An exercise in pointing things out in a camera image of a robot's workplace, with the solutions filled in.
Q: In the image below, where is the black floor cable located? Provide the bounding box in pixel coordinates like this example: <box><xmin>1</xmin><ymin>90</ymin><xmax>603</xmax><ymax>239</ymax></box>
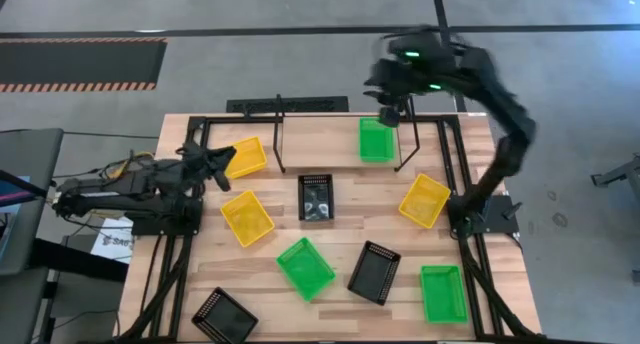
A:
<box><xmin>63</xmin><ymin>130</ymin><xmax>160</xmax><ymax>140</ymax></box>

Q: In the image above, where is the grey side table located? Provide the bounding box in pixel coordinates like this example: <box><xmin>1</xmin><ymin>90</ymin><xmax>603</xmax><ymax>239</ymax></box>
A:
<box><xmin>0</xmin><ymin>127</ymin><xmax>65</xmax><ymax>278</ymax></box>

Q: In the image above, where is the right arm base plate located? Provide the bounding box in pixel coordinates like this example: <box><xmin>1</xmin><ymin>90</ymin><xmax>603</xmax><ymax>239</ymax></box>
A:
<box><xmin>447</xmin><ymin>193</ymin><xmax>521</xmax><ymax>235</ymax></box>

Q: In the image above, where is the white printed paper sheet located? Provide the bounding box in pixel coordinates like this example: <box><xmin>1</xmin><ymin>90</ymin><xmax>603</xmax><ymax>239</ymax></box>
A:
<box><xmin>89</xmin><ymin>216</ymin><xmax>136</xmax><ymax>265</ymax></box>

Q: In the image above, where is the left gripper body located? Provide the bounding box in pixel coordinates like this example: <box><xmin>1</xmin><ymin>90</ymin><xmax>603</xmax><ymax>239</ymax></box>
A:
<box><xmin>177</xmin><ymin>143</ymin><xmax>222</xmax><ymax>189</ymax></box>

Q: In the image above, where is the yellow cable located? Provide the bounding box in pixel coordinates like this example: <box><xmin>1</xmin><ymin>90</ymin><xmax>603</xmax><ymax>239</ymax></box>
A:
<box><xmin>107</xmin><ymin>151</ymin><xmax>156</xmax><ymax>180</ymax></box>

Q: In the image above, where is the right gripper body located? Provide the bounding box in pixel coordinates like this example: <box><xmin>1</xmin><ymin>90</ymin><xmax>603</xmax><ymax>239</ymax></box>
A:
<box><xmin>366</xmin><ymin>57</ymin><xmax>432</xmax><ymax>109</ymax></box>

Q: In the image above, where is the green plastic basket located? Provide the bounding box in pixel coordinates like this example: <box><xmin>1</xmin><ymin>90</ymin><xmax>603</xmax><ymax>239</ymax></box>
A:
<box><xmin>358</xmin><ymin>116</ymin><xmax>396</xmax><ymax>164</ymax></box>
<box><xmin>420</xmin><ymin>264</ymin><xmax>470</xmax><ymax>325</ymax></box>
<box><xmin>275</xmin><ymin>236</ymin><xmax>337</xmax><ymax>303</ymax></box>

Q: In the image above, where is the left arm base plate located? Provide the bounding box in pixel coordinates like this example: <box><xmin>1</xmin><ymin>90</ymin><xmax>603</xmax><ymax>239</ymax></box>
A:
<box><xmin>130</xmin><ymin>197</ymin><xmax>204</xmax><ymax>237</ymax></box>

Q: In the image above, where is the black plastic basket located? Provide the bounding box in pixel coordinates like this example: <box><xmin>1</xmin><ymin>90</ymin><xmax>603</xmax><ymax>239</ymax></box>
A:
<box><xmin>297</xmin><ymin>173</ymin><xmax>335</xmax><ymax>222</ymax></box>
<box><xmin>190</xmin><ymin>285</ymin><xmax>260</xmax><ymax>344</ymax></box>
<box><xmin>346</xmin><ymin>240</ymin><xmax>403</xmax><ymax>306</ymax></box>

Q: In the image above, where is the black aluminium table frame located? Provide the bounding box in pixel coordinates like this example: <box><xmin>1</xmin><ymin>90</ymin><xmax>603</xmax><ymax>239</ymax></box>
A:
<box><xmin>112</xmin><ymin>113</ymin><xmax>546</xmax><ymax>344</ymax></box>

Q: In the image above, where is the black metal wooden shelf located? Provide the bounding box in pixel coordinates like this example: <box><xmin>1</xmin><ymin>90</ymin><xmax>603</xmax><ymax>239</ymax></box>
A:
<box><xmin>272</xmin><ymin>93</ymin><xmax>422</xmax><ymax>175</ymax></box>

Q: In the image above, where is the black rod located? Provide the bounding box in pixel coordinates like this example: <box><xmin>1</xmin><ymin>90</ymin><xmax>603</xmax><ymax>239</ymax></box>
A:
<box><xmin>0</xmin><ymin>168</ymin><xmax>54</xmax><ymax>199</ymax></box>

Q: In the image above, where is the yellow plastic basket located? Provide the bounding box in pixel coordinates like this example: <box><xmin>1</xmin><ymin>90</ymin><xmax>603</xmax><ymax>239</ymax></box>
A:
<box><xmin>224</xmin><ymin>136</ymin><xmax>269</xmax><ymax>180</ymax></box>
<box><xmin>220</xmin><ymin>189</ymin><xmax>276</xmax><ymax>249</ymax></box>
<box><xmin>398</xmin><ymin>172</ymin><xmax>453</xmax><ymax>230</ymax></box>

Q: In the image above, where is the grey metal stand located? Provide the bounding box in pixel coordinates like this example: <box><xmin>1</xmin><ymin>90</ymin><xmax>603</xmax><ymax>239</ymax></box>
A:
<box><xmin>589</xmin><ymin>153</ymin><xmax>640</xmax><ymax>203</ymax></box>

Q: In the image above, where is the black hazard-striped floor mat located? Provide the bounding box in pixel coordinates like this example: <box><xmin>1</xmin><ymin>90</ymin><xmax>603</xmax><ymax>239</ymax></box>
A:
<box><xmin>0</xmin><ymin>37</ymin><xmax>169</xmax><ymax>94</ymax></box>

